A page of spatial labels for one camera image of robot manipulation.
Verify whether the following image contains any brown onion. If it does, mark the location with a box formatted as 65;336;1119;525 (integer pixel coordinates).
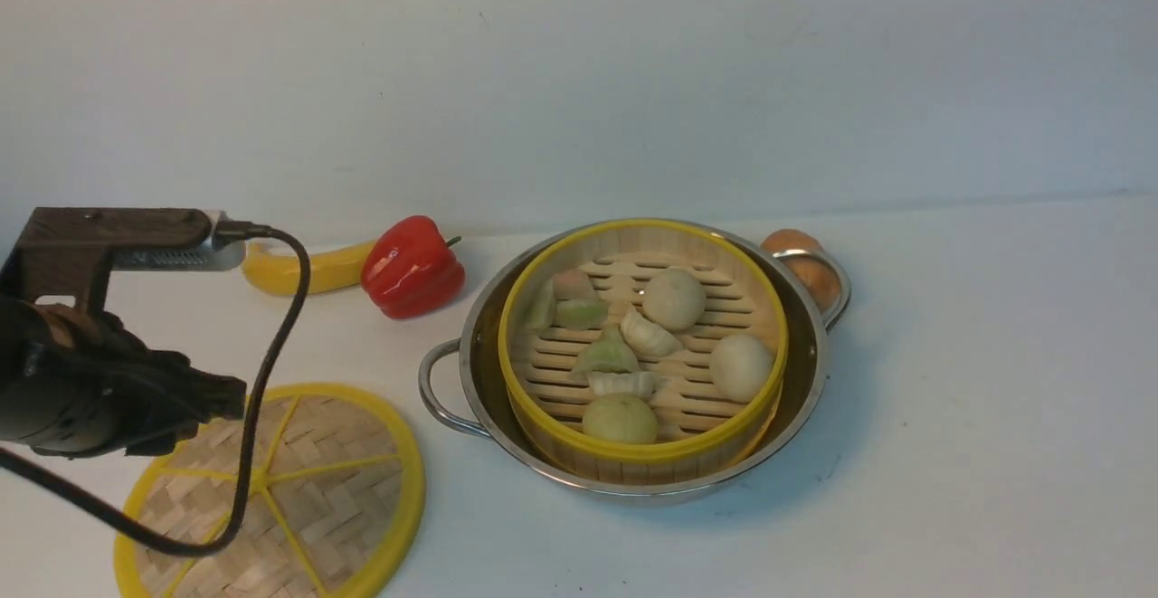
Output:
761;229;840;312

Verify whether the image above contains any yellow banana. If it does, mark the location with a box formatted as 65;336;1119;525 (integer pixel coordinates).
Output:
241;241;374;298

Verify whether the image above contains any green dumpling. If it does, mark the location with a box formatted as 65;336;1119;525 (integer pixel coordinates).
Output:
555;299;609;330
572;324;642;373

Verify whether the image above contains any stainless steel pot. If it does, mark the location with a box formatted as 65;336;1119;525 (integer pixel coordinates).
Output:
418;228;850;506

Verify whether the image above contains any white round bun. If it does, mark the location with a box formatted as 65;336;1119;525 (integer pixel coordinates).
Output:
642;268;708;333

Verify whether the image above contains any white bun at right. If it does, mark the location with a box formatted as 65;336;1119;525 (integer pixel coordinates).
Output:
708;333;774;403

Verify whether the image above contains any pink dumpling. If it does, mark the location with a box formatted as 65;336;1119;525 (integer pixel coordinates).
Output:
554;269;599;301

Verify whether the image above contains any yellow woven bamboo steamer lid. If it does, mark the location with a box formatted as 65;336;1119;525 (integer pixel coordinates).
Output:
113;384;426;597

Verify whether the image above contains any red bell pepper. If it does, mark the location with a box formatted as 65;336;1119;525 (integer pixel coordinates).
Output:
360;216;466;321

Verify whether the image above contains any wrist camera on brown mount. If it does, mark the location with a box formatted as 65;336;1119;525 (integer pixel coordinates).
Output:
3;207;245;315

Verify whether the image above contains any green dumpling upper left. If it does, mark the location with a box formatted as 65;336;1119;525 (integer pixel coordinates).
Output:
555;299;609;330

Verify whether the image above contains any white pleated dumpling centre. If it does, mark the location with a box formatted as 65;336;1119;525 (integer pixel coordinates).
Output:
620;304;683;358

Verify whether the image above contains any bamboo steamer basket yellow rim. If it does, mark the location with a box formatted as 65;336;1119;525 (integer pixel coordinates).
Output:
498;219;790;484

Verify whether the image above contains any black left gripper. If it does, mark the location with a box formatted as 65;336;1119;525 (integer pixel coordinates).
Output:
1;297;247;459

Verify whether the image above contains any green dumpling centre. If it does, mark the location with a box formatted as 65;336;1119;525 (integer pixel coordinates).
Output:
572;324;642;373

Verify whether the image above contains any pale bun at front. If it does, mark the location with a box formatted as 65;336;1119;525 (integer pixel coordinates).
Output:
582;393;660;445

